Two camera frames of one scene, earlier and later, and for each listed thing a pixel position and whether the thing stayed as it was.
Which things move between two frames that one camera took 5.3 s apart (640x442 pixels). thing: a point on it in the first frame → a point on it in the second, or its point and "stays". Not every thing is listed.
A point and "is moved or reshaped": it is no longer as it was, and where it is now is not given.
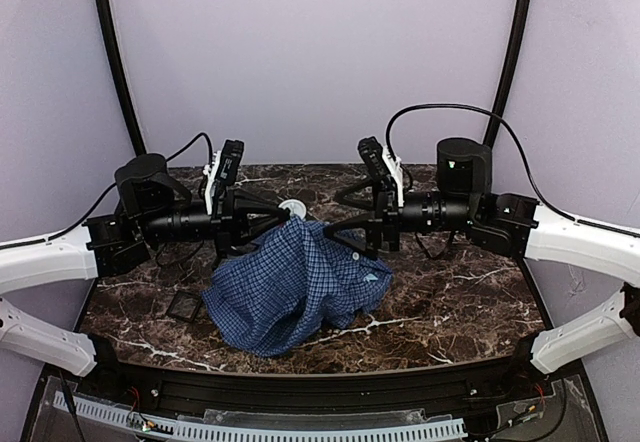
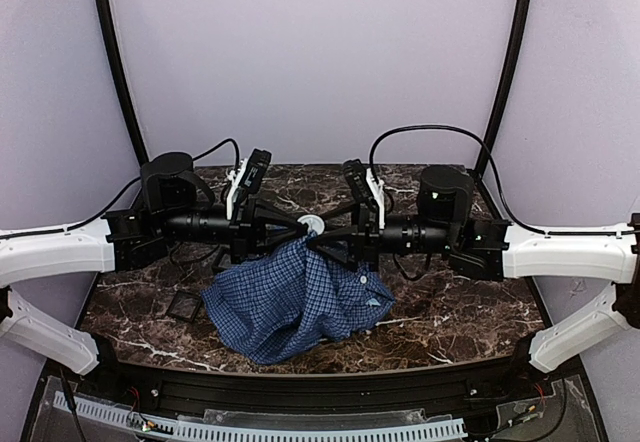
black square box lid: (185, 306) stays
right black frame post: (516, 50) stays
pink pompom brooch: (295, 207) → (314, 222)
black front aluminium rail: (298, 393) stays
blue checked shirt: (270, 296) is moved or reshaped
